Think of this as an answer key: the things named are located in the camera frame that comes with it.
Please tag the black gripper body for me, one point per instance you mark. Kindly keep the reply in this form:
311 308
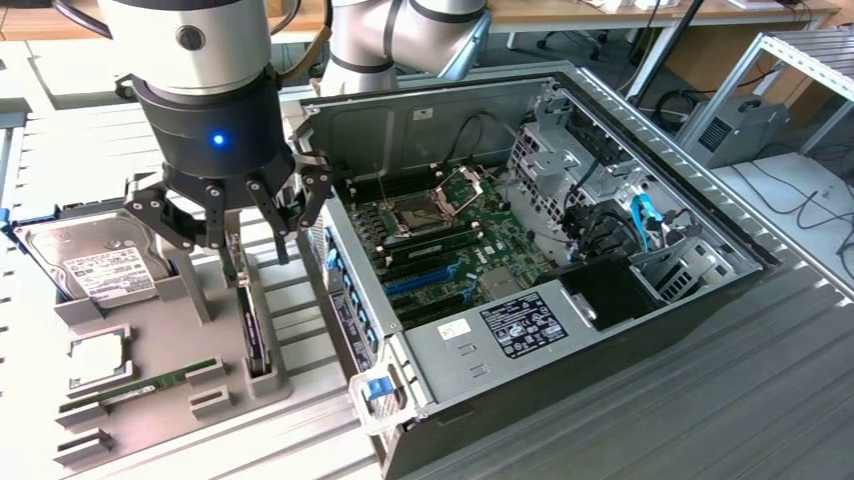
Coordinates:
213 150

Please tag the grey parts rack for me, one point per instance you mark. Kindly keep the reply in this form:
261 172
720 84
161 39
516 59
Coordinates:
180 340

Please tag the silver chipset heat sink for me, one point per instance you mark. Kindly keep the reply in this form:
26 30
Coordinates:
501 281

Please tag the black office chair base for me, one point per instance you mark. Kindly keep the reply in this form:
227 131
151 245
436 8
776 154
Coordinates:
560 40

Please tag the upright black drive in slot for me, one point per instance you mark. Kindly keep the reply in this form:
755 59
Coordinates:
252 320

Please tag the wooden desk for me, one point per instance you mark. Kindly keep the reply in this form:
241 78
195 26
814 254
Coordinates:
587 12

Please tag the metal socket cover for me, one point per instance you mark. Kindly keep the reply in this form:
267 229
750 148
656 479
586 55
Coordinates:
463 182

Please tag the silver CPU chip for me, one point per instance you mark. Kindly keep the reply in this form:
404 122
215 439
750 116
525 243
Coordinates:
98 362

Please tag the black caster wheel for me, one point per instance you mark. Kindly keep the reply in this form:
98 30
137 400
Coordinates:
122 87

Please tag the black slanted pole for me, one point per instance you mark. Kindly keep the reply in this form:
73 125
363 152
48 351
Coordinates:
667 40

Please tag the blue expansion slot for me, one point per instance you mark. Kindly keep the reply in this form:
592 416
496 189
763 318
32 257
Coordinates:
420 282

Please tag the grey controller box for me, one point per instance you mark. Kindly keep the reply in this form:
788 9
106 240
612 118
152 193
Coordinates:
736 132

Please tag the thin locking lever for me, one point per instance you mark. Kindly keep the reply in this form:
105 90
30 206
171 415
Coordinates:
383 185

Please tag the perforated silver drive cage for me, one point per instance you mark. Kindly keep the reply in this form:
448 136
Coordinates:
540 175

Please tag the black expansion slot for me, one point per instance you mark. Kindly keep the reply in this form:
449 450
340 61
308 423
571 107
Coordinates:
433 302

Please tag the blue case release latch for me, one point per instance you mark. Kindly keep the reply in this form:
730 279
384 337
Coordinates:
376 389

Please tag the open black PC case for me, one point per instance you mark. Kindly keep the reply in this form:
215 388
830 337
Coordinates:
533 430

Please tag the CPU socket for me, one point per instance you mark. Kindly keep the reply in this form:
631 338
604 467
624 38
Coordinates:
416 217

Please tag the black RAM slot bank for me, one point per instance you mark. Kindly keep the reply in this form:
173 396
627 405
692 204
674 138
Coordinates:
393 182
433 250

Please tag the silver hard disk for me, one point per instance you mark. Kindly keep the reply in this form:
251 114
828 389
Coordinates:
100 265

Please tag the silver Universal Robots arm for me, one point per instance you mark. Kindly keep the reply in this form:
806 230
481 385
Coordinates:
213 55

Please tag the silver disk bay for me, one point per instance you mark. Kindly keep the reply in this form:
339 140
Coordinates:
680 272

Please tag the blue card retainer strip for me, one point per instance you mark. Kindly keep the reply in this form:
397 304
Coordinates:
353 295

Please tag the blue disk carrier frame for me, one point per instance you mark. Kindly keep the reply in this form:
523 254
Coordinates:
33 212

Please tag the aluminium profile frame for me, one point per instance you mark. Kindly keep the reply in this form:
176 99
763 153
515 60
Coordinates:
810 50

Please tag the green motherboard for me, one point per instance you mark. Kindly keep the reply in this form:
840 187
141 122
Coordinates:
496 240

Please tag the green RAM stick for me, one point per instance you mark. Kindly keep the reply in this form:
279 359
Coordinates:
140 387

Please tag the silver power supply with label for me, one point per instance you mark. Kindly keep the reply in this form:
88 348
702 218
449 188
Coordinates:
453 360

